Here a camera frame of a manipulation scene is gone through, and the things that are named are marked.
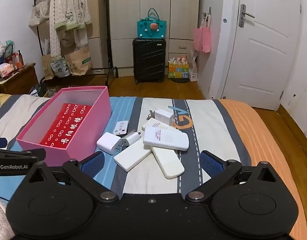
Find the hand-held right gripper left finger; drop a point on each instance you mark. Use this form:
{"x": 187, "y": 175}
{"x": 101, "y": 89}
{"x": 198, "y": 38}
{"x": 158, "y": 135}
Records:
{"x": 93, "y": 163}

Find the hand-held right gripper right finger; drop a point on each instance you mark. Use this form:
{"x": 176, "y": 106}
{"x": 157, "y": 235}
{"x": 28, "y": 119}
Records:
{"x": 211, "y": 163}

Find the white cube charger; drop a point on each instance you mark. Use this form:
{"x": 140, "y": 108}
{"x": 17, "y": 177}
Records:
{"x": 107, "y": 142}
{"x": 163, "y": 116}

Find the pink cardboard box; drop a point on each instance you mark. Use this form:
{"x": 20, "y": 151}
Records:
{"x": 88, "y": 135}

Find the cream button remote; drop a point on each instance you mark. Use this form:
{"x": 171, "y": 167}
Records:
{"x": 168, "y": 165}

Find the small white remote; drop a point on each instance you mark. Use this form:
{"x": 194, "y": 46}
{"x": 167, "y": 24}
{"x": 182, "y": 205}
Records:
{"x": 121, "y": 127}

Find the grey-faced white charger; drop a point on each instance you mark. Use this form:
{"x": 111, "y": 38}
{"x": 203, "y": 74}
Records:
{"x": 133, "y": 137}

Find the metal key bunch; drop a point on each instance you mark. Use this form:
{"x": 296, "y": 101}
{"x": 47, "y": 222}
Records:
{"x": 151, "y": 115}

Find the striped bedsheet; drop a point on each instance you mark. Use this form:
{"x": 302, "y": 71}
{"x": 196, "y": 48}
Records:
{"x": 218, "y": 130}

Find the red glasses-print pouch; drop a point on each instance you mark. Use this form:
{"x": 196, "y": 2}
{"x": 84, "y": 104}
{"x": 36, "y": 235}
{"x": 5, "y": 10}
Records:
{"x": 66, "y": 127}

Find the wooden nightstand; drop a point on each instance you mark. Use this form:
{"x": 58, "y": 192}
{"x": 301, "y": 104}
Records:
{"x": 18, "y": 80}

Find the dark bag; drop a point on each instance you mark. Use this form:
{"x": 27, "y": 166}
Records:
{"x": 38, "y": 88}

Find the tissue box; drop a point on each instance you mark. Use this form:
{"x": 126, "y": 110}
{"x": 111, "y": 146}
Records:
{"x": 7, "y": 70}

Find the grey shoe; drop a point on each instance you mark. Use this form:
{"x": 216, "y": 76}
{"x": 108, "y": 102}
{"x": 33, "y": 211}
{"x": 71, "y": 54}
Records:
{"x": 53, "y": 92}

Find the red printed bag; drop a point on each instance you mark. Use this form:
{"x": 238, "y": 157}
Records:
{"x": 11, "y": 60}

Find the small brown paper bag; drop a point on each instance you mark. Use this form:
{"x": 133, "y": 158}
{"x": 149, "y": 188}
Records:
{"x": 46, "y": 67}

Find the white plastic bag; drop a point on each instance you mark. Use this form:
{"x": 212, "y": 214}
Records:
{"x": 193, "y": 70}

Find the black clothes rack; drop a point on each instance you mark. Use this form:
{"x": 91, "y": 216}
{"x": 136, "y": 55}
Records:
{"x": 115, "y": 70}

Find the white printed plastic pack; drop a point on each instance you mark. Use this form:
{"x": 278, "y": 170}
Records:
{"x": 59, "y": 67}

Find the colourful gift bag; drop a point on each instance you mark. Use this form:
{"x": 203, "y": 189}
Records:
{"x": 178, "y": 71}

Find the large brown paper bag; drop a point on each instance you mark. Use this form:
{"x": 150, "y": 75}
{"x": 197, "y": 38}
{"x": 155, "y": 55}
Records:
{"x": 78, "y": 62}

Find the black suitcase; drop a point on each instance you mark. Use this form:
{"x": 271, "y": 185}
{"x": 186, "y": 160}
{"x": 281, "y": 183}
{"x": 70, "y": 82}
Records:
{"x": 148, "y": 60}

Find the white door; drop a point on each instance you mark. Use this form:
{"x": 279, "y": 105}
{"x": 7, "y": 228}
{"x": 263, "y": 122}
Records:
{"x": 263, "y": 55}

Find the pink paper bag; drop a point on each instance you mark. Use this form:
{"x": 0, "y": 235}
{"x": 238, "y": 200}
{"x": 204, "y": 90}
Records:
{"x": 202, "y": 38}

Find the canvas tote bag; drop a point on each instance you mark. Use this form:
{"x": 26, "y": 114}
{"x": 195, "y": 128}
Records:
{"x": 38, "y": 13}

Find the teal tote bag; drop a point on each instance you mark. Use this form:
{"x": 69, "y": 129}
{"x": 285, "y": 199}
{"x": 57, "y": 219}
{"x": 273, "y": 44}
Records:
{"x": 151, "y": 28}

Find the cream knit cardigan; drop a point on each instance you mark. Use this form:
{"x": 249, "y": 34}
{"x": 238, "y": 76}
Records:
{"x": 66, "y": 5}

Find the beige wardrobe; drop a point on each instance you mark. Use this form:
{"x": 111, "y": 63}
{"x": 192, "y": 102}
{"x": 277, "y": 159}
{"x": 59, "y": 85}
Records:
{"x": 123, "y": 5}

